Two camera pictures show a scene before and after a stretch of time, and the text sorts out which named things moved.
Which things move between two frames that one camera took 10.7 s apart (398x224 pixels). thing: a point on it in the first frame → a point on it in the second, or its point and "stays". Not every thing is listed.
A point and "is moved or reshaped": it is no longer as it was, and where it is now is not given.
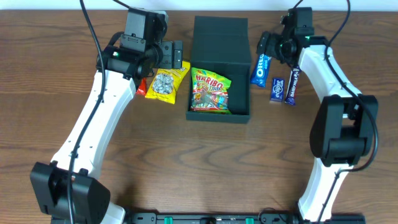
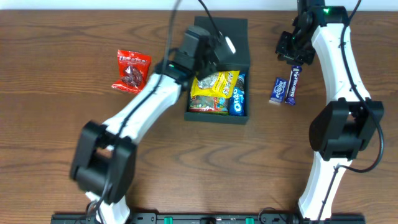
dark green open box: (221, 48) stays
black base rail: (240, 218) stays
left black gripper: (173, 54) → (204, 69)
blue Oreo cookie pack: (260, 74) → (237, 103)
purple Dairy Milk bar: (291, 96) stays
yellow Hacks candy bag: (165, 81) is moved or reshaped
